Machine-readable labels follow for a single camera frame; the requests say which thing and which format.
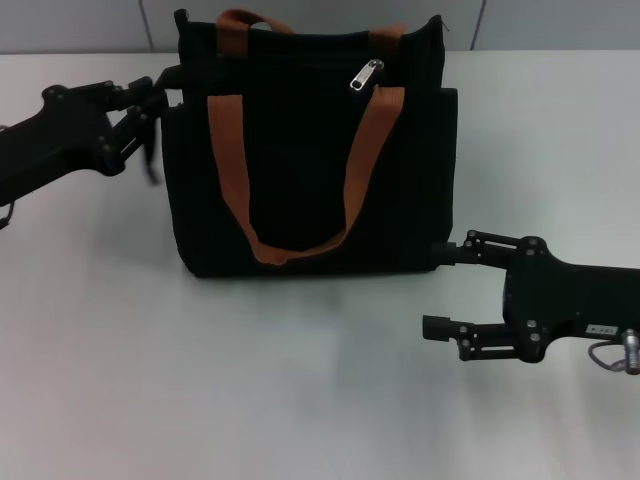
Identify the silver zipper pull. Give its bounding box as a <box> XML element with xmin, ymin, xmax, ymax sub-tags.
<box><xmin>348</xmin><ymin>57</ymin><xmax>386</xmax><ymax>92</ymax></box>

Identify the black canvas food bag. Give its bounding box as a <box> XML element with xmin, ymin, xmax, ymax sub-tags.
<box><xmin>159</xmin><ymin>7</ymin><xmax>460</xmax><ymax>280</ymax></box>

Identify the silver cable connector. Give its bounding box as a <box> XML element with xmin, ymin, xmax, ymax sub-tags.
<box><xmin>621</xmin><ymin>328</ymin><xmax>640</xmax><ymax>376</ymax></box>

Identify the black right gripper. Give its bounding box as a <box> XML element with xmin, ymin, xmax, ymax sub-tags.
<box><xmin>422</xmin><ymin>228</ymin><xmax>640</xmax><ymax>364</ymax></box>

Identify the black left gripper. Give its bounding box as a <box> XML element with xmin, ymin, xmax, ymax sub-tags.
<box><xmin>0</xmin><ymin>74</ymin><xmax>169</xmax><ymax>205</ymax></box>

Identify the orange webbing bag handle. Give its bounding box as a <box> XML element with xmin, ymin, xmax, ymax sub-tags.
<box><xmin>215</xmin><ymin>8</ymin><xmax>404</xmax><ymax>55</ymax></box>
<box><xmin>206</xmin><ymin>85</ymin><xmax>407</xmax><ymax>267</ymax></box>

